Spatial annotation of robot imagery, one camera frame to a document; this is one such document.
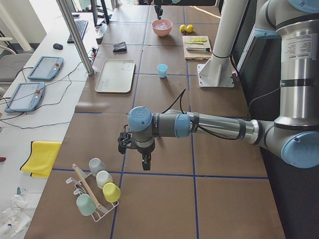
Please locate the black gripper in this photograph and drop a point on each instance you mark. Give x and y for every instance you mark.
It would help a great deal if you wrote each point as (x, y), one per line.
(144, 151)
(158, 10)

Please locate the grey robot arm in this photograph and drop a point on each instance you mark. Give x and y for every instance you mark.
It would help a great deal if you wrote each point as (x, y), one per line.
(294, 134)
(159, 3)

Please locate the pink bowl of ice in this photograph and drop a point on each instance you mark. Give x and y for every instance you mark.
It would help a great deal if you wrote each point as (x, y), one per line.
(162, 27)

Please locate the yellow cup on rack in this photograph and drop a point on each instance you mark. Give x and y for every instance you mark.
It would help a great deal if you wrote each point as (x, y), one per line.
(111, 192)

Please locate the white cup on rack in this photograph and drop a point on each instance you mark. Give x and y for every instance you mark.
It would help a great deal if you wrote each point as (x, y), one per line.
(103, 177)

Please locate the grey cup on rack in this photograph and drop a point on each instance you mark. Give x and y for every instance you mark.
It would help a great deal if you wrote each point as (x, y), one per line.
(96, 165)

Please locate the light blue plastic cup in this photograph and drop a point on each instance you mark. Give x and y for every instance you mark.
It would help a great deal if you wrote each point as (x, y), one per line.
(162, 70)

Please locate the mint green cup on rack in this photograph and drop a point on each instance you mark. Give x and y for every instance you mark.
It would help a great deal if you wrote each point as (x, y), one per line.
(85, 205)

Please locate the whole lemon near bowl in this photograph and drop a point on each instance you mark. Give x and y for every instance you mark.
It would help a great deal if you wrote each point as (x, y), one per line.
(182, 28)

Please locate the whole lemon far side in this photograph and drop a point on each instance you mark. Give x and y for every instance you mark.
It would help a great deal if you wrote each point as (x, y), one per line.
(189, 28)

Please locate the lemon slices row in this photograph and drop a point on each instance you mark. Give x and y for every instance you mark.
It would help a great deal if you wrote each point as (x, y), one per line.
(198, 39)

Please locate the grey folded cloth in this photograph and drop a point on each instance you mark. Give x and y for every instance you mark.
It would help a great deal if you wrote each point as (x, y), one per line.
(120, 47)

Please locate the yellow plastic knife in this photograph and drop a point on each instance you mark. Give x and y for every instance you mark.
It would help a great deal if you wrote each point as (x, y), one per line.
(194, 42)

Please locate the wooden cutting board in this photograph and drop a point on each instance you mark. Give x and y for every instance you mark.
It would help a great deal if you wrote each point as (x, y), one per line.
(196, 55)

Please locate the cream bear tray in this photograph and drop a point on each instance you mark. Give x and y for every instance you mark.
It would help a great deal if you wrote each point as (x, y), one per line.
(115, 76)

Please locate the black keyboard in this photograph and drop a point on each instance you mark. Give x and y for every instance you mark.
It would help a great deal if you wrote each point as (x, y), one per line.
(81, 26)

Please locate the yellow folded cloth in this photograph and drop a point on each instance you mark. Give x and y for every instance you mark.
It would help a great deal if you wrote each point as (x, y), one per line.
(41, 159)

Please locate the black computer mouse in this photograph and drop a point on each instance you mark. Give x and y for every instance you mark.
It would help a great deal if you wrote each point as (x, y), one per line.
(57, 46)

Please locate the far blue teach pendant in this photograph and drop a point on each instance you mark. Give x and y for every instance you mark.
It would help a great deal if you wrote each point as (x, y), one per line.
(46, 68)

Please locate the blue teach pendant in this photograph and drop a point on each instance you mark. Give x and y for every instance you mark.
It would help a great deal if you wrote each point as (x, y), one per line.
(26, 97)
(46, 68)

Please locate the near blue teach pendant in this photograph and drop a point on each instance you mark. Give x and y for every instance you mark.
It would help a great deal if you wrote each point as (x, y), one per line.
(26, 97)

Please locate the crumpled white paper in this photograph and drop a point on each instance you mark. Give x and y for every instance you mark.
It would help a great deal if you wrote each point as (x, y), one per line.
(13, 220)

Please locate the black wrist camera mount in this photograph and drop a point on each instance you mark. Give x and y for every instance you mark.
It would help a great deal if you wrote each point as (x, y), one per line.
(125, 140)

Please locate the steel handled knife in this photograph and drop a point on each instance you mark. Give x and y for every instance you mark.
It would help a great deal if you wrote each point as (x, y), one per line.
(198, 49)

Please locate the white wire cup rack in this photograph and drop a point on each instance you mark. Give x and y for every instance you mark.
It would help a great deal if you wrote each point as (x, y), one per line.
(82, 186)

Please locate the aluminium frame post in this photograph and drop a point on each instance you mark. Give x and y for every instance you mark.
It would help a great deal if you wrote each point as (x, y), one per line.
(75, 35)

